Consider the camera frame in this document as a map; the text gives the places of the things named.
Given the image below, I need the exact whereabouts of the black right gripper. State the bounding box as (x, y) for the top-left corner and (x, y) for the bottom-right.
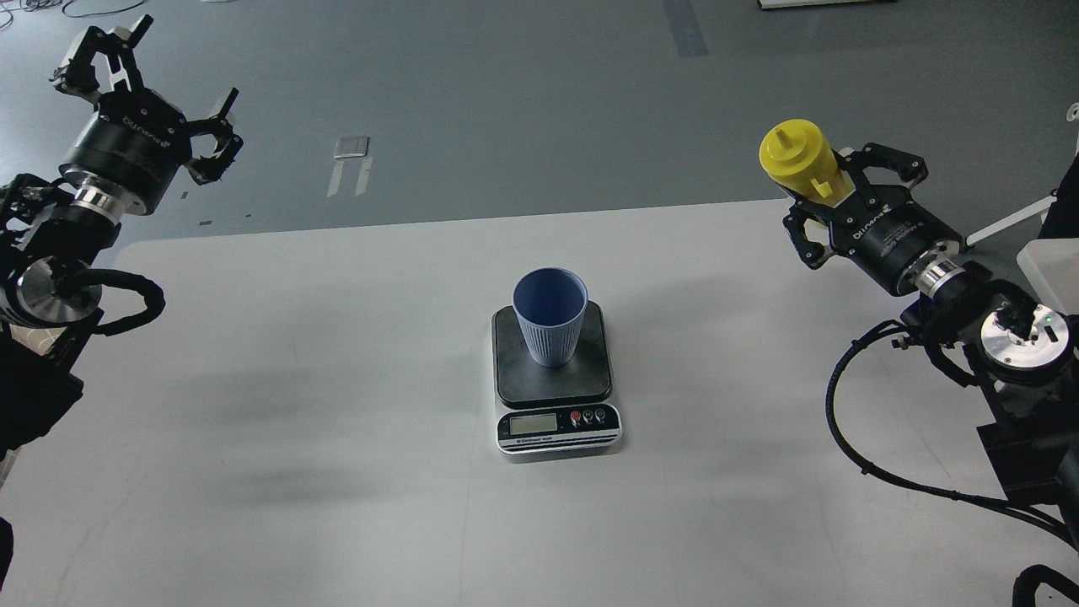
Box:
(783, 143), (961, 296)

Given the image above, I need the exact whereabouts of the yellow squeeze bottle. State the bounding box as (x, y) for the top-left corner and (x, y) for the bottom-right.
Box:
(759, 118), (855, 207)

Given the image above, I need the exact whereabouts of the white office chair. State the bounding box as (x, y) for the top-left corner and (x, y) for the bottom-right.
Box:
(962, 104), (1076, 256)

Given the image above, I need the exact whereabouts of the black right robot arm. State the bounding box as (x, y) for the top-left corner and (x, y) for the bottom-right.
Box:
(782, 143), (1076, 549)

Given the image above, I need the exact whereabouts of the black digital kitchen scale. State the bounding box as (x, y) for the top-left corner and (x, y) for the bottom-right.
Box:
(491, 301), (624, 460)

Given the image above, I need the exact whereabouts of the blue ribbed plastic cup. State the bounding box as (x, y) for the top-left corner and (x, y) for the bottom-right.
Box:
(513, 266), (589, 368)

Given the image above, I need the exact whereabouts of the grey floor plate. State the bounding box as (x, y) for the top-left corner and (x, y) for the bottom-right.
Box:
(334, 136), (371, 160)

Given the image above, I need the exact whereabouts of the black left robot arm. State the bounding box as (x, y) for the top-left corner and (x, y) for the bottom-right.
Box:
(1, 15), (244, 459)

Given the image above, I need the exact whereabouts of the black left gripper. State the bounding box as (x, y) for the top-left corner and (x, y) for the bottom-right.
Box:
(50, 14), (244, 215)

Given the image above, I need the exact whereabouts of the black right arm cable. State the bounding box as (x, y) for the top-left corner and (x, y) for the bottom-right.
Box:
(825, 320), (1079, 549)

